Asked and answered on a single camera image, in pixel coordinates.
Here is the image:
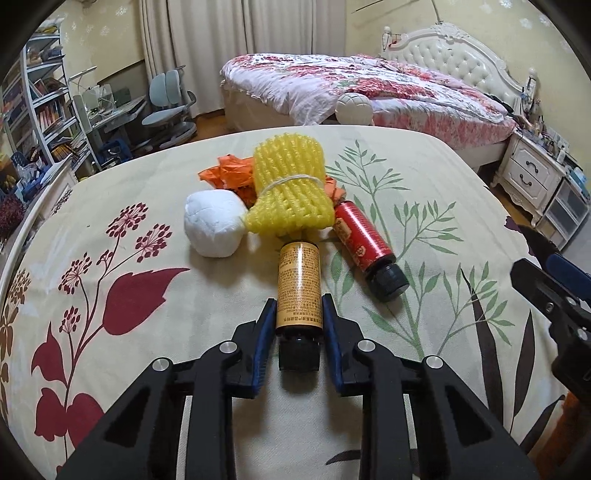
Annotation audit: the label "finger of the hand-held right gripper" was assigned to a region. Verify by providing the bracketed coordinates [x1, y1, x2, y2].
[549, 253, 591, 296]
[510, 257, 591, 330]

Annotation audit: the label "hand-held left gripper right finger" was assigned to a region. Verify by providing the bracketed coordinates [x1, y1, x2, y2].
[322, 293, 541, 480]

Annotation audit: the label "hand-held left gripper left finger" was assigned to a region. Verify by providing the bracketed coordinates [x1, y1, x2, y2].
[55, 298, 278, 480]

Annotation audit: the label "brown bottle with yellow label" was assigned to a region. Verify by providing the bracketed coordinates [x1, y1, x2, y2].
[276, 241, 322, 372]

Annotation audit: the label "dark bottle with red label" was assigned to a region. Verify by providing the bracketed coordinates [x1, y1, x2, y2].
[332, 200, 410, 303]

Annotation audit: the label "white paper ball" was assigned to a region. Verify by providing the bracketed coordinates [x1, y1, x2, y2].
[184, 189, 249, 257]

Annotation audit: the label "orange plastic bag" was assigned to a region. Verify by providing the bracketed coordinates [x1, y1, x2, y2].
[198, 156, 257, 206]
[323, 175, 347, 206]

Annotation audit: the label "yellow foam fruit net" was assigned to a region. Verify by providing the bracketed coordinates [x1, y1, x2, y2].
[244, 130, 335, 241]

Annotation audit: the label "clear plastic drawer unit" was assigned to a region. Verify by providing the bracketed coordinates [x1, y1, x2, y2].
[542, 178, 591, 250]

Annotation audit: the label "white nightstand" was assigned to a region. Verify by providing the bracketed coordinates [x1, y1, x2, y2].
[490, 130, 568, 228]

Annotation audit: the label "floral tablecloth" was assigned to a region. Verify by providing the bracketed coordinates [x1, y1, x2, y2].
[0, 124, 571, 480]

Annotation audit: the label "cluster of small toiletries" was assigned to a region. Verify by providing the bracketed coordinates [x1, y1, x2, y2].
[519, 69, 583, 162]

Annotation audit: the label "white bed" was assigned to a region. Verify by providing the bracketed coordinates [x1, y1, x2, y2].
[219, 23, 539, 158]

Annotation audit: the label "blue plastic crate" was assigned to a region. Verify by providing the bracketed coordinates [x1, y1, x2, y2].
[99, 140, 132, 160]

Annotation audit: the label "grey desk chair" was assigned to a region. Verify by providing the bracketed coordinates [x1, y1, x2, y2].
[141, 69, 197, 151]

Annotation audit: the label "floral quilt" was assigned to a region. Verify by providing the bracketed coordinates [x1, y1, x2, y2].
[219, 52, 515, 139]

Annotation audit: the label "grey study desk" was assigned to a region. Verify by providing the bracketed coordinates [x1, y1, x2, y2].
[69, 69, 148, 162]

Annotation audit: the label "beige curtains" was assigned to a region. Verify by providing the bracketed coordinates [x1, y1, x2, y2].
[140, 0, 352, 90]

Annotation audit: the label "white bookshelf with books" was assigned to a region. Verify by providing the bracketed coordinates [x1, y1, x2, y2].
[0, 18, 100, 185]

